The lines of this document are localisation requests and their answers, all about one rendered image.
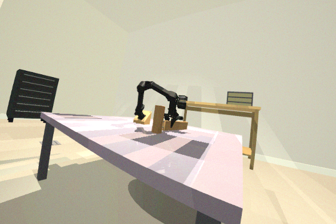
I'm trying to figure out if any wooden post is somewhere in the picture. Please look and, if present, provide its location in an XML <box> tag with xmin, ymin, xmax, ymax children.
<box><xmin>151</xmin><ymin>105</ymin><xmax>165</xmax><ymax>134</ymax></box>

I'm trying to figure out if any long wooden rail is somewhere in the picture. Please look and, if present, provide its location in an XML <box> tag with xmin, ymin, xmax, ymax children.
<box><xmin>162</xmin><ymin>120</ymin><xmax>188</xmax><ymax>131</ymax></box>

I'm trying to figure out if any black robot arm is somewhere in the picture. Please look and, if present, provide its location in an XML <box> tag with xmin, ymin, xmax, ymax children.
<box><xmin>134</xmin><ymin>81</ymin><xmax>186</xmax><ymax>120</ymax></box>

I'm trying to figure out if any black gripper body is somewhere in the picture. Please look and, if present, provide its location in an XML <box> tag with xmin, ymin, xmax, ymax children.
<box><xmin>164</xmin><ymin>107</ymin><xmax>183</xmax><ymax>120</ymax></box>

